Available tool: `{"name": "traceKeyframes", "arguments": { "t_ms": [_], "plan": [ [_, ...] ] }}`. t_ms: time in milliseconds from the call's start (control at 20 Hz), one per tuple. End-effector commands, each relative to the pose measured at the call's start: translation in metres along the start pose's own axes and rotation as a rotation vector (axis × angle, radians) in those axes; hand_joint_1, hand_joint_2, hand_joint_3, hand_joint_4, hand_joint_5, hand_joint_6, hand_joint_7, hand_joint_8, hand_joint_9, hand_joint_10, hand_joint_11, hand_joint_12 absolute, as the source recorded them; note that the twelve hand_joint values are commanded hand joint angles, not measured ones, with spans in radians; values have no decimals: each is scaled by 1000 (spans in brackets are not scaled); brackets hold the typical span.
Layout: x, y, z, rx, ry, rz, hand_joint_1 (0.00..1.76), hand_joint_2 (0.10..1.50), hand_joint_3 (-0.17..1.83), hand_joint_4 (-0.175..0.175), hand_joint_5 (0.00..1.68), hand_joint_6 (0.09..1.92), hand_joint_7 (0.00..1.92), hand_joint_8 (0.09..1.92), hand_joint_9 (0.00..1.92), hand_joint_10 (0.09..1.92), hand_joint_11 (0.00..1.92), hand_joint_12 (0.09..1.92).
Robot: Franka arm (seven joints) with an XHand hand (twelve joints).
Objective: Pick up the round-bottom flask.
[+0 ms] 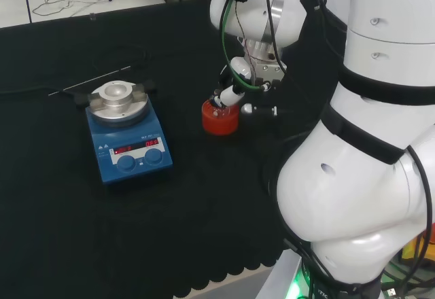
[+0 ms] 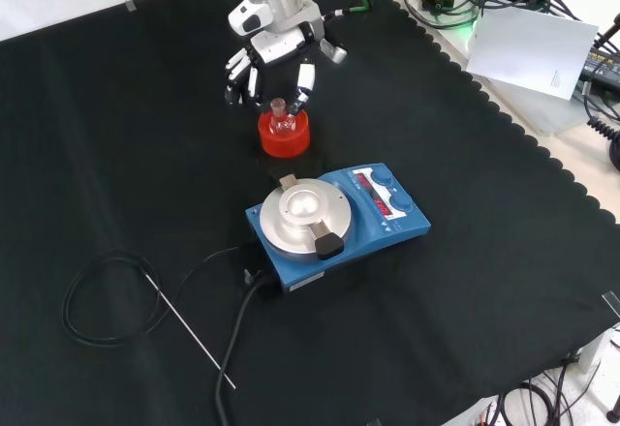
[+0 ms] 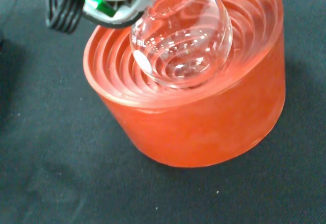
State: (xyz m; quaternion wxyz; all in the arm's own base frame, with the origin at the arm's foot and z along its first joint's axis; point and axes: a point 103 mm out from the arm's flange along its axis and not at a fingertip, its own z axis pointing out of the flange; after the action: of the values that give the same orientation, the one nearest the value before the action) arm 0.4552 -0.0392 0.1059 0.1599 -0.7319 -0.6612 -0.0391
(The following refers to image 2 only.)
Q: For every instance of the black bench cloth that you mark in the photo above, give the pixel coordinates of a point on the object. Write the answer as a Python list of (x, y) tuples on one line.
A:
[(145, 155)]

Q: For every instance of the black power adapter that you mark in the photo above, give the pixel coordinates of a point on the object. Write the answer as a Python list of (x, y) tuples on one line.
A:
[(603, 65)]

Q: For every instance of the blue-base heater with steel plate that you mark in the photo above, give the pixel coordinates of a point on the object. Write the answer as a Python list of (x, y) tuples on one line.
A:
[(387, 232)]

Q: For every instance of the pale grey board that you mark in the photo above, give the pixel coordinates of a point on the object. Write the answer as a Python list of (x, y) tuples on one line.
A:
[(542, 111)]

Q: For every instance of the white paper sheet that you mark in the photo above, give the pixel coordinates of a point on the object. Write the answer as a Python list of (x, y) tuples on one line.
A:
[(528, 48)]

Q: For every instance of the thin metal probe rod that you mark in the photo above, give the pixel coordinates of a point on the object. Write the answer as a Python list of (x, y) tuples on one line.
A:
[(194, 334)]

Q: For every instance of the clear glass round-bottom flask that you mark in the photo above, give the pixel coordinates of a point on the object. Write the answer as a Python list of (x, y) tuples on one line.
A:
[(282, 123)]

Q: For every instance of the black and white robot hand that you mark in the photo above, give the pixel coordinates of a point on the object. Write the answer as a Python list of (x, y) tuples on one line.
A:
[(283, 43)]

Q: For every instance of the clear cloth clip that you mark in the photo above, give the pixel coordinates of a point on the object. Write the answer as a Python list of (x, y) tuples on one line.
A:
[(611, 302), (130, 5), (374, 422)]

